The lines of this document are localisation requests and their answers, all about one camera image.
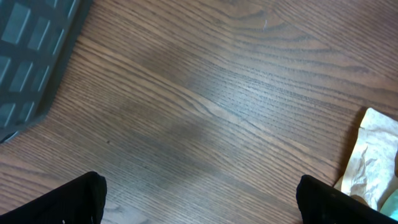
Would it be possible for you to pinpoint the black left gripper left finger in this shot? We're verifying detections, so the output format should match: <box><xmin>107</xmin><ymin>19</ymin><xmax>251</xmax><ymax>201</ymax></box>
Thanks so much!
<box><xmin>1</xmin><ymin>171</ymin><xmax>107</xmax><ymax>224</ymax></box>

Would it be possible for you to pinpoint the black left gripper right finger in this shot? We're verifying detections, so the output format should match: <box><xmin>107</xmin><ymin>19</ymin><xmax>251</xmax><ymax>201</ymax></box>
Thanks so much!
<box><xmin>296</xmin><ymin>175</ymin><xmax>397</xmax><ymax>224</ymax></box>

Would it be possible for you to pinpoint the Pantree snack bag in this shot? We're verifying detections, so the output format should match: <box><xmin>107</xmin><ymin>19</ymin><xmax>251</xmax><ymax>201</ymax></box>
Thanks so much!
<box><xmin>335</xmin><ymin>108</ymin><xmax>397</xmax><ymax>211</ymax></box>

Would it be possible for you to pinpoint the teal wet wipes pack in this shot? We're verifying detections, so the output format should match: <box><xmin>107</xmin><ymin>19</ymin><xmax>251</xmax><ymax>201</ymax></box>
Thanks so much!
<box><xmin>380</xmin><ymin>190</ymin><xmax>398</xmax><ymax>221</ymax></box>

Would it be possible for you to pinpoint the grey plastic mesh basket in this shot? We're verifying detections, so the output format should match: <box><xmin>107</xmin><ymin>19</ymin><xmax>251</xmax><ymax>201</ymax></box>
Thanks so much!
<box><xmin>1</xmin><ymin>0</ymin><xmax>93</xmax><ymax>142</ymax></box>

